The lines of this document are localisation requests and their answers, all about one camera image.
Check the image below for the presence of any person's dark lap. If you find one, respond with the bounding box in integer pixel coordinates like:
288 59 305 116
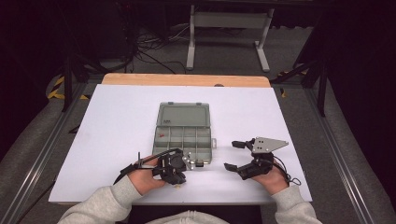
127 204 262 224

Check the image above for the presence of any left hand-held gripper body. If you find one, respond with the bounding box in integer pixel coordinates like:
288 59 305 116
138 147 195 178

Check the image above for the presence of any grey metal stand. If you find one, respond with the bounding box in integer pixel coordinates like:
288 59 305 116
185 4 276 73

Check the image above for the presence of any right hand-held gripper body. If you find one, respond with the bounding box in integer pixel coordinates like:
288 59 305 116
237 136 290 181

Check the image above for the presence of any clear plastic compartment box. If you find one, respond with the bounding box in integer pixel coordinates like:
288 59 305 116
151 101 218 169

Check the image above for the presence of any tangle of floor cables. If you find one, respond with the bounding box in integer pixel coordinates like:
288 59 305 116
134 22 191 76

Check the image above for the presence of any person's grey hoodie torso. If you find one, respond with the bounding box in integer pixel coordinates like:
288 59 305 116
146 209 232 224

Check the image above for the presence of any white table mat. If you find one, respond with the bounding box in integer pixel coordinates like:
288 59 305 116
48 83 313 206

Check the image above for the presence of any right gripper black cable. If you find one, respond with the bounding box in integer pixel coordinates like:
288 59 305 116
272 155 303 187

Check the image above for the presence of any aluminium floor rail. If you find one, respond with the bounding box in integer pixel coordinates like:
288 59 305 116
0 82 90 224
303 88 379 224

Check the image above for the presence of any person's right hand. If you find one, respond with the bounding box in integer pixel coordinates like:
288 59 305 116
250 164 290 196

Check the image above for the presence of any person's left hand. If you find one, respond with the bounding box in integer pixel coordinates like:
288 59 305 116
127 155 167 196

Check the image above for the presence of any black tripod stand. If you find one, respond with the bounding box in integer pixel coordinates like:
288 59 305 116
60 46 134 113

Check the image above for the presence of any black metal frame stand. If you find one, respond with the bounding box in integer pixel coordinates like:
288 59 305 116
270 18 331 118

